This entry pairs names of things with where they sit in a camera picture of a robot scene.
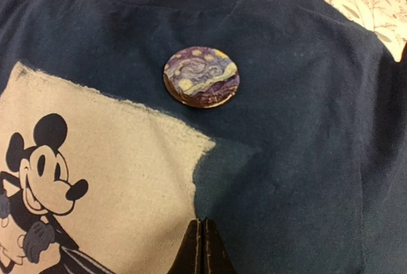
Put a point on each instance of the round white blue brooch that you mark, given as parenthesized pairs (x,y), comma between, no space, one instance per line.
(201,77)

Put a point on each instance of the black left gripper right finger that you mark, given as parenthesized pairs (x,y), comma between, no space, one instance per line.
(215,256)

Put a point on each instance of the navy blue printed t-shirt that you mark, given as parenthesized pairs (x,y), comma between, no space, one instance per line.
(102,170)

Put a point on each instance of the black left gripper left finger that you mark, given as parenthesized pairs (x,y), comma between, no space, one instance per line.
(188,258)

